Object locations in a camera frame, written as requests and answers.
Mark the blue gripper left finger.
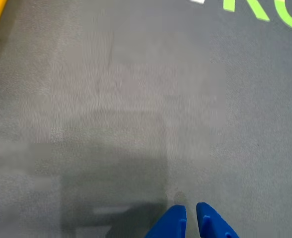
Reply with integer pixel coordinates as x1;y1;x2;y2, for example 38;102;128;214
144;204;187;238

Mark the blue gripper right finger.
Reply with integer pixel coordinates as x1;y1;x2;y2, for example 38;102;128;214
196;202;240;238

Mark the grey mat with printed letters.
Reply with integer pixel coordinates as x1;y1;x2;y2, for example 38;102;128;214
0;0;292;238

